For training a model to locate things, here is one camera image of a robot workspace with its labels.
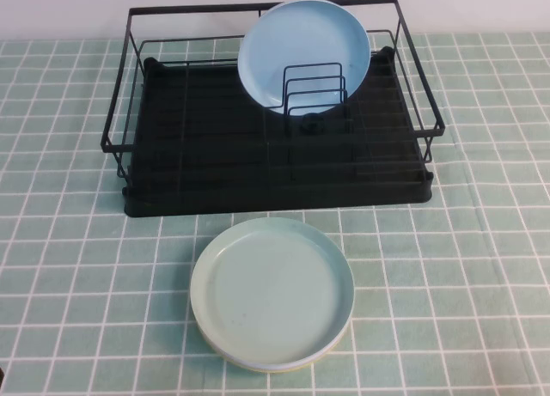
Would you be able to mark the light blue round plate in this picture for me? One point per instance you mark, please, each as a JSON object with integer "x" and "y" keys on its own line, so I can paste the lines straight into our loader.
{"x": 301, "y": 39}

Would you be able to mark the mint green round plate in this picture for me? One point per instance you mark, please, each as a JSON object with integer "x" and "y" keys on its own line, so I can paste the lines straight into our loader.
{"x": 270, "y": 288}

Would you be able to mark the black plastic drip tray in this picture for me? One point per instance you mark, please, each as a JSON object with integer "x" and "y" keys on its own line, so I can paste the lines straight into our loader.
{"x": 215, "y": 198}

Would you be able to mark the green checked tablecloth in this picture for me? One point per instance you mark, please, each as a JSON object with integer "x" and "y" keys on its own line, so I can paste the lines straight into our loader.
{"x": 472, "y": 284}

